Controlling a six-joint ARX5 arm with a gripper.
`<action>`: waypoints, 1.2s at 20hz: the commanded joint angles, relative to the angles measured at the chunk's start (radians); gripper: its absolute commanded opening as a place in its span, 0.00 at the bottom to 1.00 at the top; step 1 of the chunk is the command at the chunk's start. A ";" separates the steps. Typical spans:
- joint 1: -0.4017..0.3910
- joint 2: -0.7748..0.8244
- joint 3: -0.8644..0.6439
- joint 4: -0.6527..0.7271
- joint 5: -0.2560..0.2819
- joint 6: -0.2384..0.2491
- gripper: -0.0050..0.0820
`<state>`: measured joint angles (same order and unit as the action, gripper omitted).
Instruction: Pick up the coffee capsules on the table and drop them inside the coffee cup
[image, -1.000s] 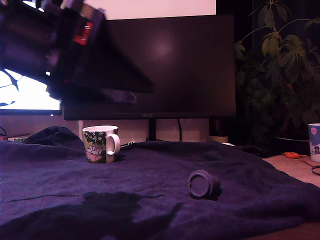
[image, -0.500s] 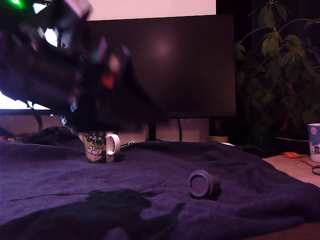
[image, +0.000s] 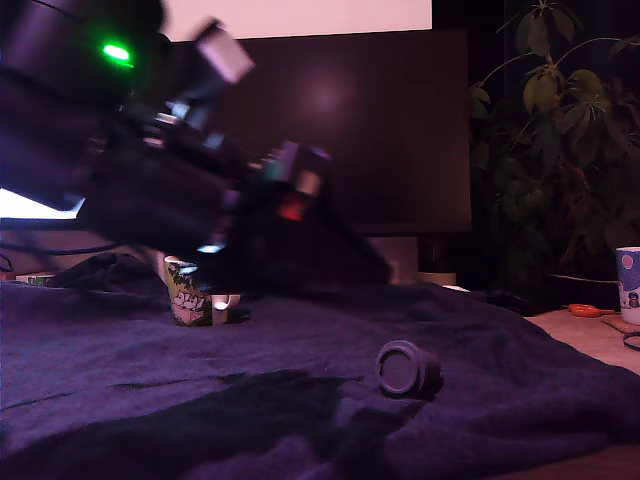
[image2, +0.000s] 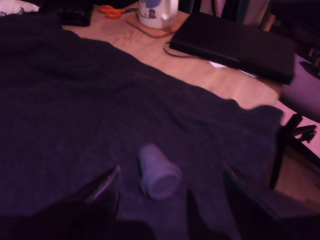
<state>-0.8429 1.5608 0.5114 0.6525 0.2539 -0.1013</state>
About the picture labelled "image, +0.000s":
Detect black plant pot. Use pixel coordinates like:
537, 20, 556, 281
547, 272, 621, 311

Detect white mug with green print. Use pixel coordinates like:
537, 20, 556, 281
163, 255, 242, 329

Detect brown cork coaster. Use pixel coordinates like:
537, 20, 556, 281
599, 313, 640, 335

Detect cream round pot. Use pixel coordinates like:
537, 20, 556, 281
417, 270, 458, 287

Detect large dark monitor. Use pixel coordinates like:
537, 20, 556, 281
164, 28, 474, 239

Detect lit white monitor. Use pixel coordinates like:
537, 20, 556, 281
0, 185, 89, 232

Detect green printed box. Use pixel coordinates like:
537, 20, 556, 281
14, 269, 64, 287

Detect green houseplant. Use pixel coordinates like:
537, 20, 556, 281
468, 0, 640, 281

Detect white mug with blue print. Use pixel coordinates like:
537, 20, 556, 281
614, 246, 640, 327

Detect orange scissors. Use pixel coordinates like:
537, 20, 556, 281
562, 303, 617, 319

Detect dark blue cloth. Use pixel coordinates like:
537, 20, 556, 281
0, 252, 640, 480

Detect black computer mouse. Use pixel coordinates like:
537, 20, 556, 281
482, 288, 534, 317

